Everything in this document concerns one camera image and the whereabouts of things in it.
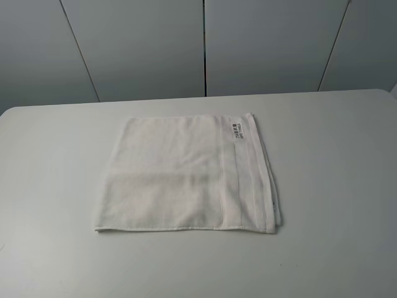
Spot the white towel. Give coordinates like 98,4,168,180
94,114,282,234

